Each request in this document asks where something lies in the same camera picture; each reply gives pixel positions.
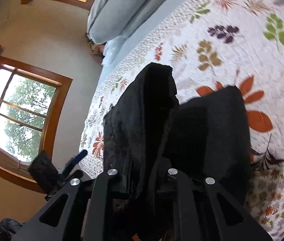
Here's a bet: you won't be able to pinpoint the light blue bed sheet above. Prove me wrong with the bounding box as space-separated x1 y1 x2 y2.
97 0 186 85

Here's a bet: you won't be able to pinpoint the folded grey blanket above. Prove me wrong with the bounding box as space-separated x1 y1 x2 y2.
86 0 166 44

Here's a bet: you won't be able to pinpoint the floral quilted bedspread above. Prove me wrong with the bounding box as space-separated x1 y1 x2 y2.
80 0 284 240

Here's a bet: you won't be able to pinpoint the black pants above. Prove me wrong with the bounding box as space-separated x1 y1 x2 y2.
103 63 251 240

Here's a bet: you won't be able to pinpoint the beige window blind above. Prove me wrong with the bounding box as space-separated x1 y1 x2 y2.
0 148 33 180

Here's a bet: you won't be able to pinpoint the pile of clothes in corner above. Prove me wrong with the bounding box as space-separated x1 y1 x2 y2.
88 39 106 55

